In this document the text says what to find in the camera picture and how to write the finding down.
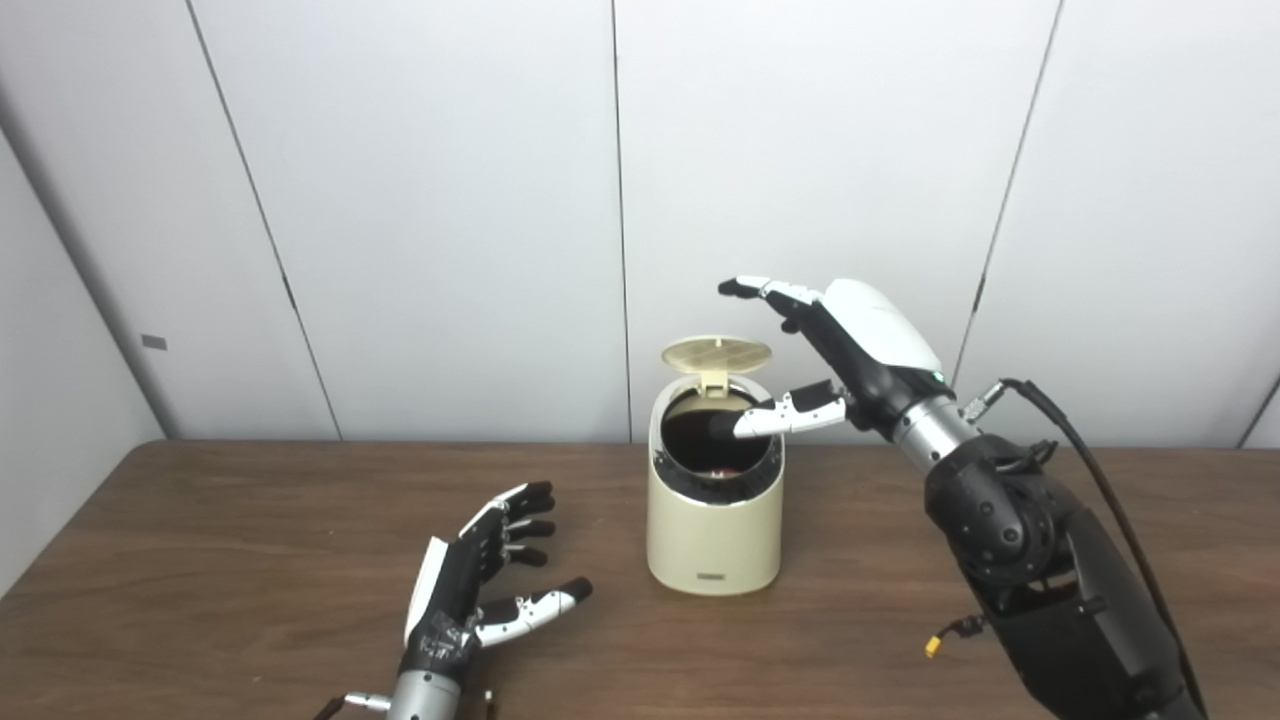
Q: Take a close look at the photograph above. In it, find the cream round bin lid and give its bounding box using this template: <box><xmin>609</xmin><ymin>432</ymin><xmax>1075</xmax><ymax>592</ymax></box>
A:
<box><xmin>660</xmin><ymin>336</ymin><xmax>773</xmax><ymax>398</ymax></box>

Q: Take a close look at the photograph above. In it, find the small yellow wire connector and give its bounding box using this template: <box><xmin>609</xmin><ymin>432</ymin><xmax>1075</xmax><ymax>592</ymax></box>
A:
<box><xmin>925</xmin><ymin>615</ymin><xmax>986</xmax><ymax>659</ymax></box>

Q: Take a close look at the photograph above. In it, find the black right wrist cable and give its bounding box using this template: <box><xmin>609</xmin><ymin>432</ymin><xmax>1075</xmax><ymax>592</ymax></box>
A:
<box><xmin>962</xmin><ymin>378</ymin><xmax>1201</xmax><ymax>701</ymax></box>

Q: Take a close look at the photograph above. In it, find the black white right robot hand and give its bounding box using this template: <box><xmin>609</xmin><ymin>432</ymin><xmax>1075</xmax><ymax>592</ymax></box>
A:
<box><xmin>708</xmin><ymin>277</ymin><xmax>949</xmax><ymax>441</ymax></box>

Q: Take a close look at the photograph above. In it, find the cream-colored round bin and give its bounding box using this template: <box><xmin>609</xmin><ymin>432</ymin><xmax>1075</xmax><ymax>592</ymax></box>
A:
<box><xmin>646</xmin><ymin>378</ymin><xmax>785</xmax><ymax>596</ymax></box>

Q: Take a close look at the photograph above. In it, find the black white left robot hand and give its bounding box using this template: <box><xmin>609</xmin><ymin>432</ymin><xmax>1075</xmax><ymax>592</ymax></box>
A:
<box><xmin>398</xmin><ymin>481</ymin><xmax>593</xmax><ymax>681</ymax></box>

